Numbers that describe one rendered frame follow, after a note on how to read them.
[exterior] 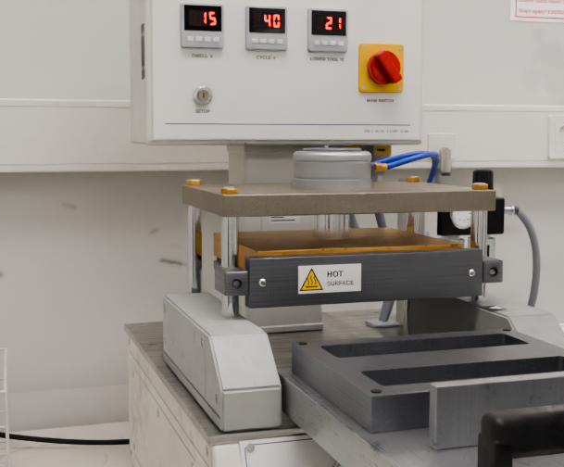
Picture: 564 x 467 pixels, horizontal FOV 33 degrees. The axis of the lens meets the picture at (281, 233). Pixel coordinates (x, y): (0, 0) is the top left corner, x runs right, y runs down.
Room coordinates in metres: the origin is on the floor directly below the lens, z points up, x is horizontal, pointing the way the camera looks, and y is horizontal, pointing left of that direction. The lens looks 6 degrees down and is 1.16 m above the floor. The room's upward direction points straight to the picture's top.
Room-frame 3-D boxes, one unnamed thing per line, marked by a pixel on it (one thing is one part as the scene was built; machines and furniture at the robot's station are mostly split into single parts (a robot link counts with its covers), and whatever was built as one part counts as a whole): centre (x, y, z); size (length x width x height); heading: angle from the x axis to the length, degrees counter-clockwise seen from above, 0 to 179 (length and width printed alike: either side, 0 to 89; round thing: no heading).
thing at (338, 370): (0.71, -0.13, 0.98); 0.20 x 0.17 x 0.03; 108
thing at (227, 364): (0.85, 0.06, 0.97); 0.25 x 0.05 x 0.07; 18
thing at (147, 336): (0.99, -0.04, 0.93); 0.46 x 0.35 x 0.01; 18
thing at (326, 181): (0.99, -0.06, 1.08); 0.31 x 0.24 x 0.13; 108
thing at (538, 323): (0.92, -0.21, 0.97); 0.26 x 0.05 x 0.07; 18
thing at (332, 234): (0.95, -0.06, 1.07); 0.22 x 0.17 x 0.10; 108
